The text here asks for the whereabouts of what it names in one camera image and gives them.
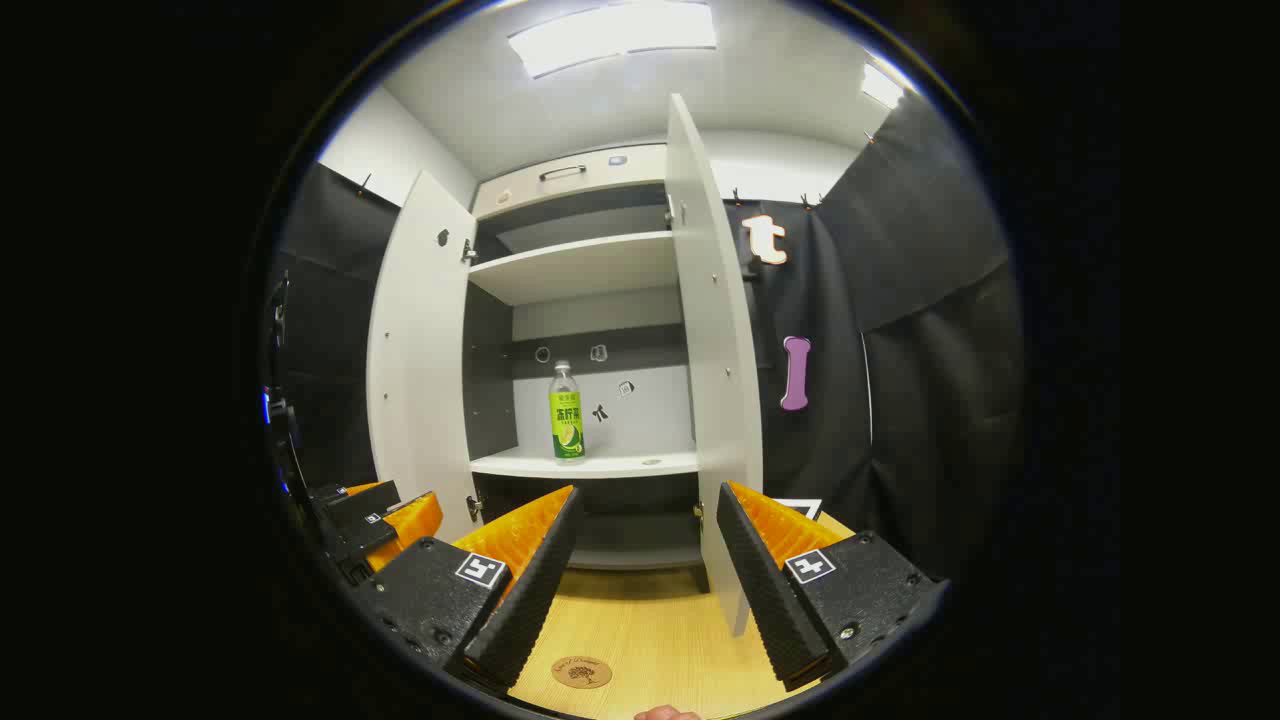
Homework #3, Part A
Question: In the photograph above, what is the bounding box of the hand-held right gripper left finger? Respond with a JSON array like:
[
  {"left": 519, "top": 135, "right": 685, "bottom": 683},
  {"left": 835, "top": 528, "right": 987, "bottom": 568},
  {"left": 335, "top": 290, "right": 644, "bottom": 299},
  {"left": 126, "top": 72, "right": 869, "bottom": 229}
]
[{"left": 370, "top": 485, "right": 586, "bottom": 699}]

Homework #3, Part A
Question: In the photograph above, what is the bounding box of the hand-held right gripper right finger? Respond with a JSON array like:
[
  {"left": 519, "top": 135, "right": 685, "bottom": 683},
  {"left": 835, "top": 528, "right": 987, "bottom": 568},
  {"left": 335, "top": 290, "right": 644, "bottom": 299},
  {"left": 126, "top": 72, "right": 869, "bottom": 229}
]
[{"left": 715, "top": 480, "right": 951, "bottom": 693}]

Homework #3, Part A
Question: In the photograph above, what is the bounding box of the round brown coaster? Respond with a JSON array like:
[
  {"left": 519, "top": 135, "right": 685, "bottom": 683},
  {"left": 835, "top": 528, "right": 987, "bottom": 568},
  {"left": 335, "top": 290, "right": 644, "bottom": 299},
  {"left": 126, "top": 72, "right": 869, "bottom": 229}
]
[{"left": 551, "top": 655, "right": 613, "bottom": 691}]

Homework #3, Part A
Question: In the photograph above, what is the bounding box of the white cabinet door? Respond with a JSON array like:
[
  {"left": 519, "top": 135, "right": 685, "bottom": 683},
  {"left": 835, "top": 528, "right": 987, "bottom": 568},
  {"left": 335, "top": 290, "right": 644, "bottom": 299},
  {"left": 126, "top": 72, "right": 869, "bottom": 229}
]
[
  {"left": 366, "top": 170, "right": 479, "bottom": 546},
  {"left": 665, "top": 93, "right": 766, "bottom": 638}
]

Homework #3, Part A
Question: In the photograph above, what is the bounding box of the green label drink bottle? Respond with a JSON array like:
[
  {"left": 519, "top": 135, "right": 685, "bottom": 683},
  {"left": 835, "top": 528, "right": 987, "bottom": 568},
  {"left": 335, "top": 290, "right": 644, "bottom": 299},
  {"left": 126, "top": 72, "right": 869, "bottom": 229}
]
[{"left": 548, "top": 360, "right": 588, "bottom": 466}]

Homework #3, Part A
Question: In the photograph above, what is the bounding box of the white cabinet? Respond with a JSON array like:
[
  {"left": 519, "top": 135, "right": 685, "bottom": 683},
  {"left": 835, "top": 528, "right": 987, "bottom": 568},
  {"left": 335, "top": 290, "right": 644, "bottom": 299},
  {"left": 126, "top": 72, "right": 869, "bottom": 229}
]
[{"left": 462, "top": 143, "right": 713, "bottom": 593}]

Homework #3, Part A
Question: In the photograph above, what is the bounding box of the white cabinet shelf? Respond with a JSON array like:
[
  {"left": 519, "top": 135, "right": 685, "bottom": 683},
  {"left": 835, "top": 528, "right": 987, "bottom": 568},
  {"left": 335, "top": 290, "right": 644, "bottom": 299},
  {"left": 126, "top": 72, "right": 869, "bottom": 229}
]
[
  {"left": 470, "top": 447, "right": 699, "bottom": 479},
  {"left": 468, "top": 232, "right": 681, "bottom": 306}
]

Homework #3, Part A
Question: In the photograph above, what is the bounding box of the white cabinet drawer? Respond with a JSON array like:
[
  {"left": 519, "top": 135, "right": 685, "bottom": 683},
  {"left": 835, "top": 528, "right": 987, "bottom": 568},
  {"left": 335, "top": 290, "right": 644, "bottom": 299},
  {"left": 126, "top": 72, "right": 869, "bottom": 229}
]
[{"left": 475, "top": 145, "right": 669, "bottom": 219}]

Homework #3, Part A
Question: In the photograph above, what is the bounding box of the black backdrop cloth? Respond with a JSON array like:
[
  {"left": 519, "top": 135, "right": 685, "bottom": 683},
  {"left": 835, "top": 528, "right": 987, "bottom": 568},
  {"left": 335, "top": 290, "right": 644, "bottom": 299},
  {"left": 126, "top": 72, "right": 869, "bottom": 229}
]
[
  {"left": 738, "top": 90, "right": 1026, "bottom": 591},
  {"left": 270, "top": 162, "right": 403, "bottom": 501}
]

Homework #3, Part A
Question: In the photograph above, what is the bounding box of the ceiling light panel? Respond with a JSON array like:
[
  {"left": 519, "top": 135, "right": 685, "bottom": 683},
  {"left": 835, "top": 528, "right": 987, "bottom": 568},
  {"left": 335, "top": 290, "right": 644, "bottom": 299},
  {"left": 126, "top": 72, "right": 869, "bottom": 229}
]
[
  {"left": 508, "top": 0, "right": 717, "bottom": 79},
  {"left": 862, "top": 62, "right": 906, "bottom": 109}
]

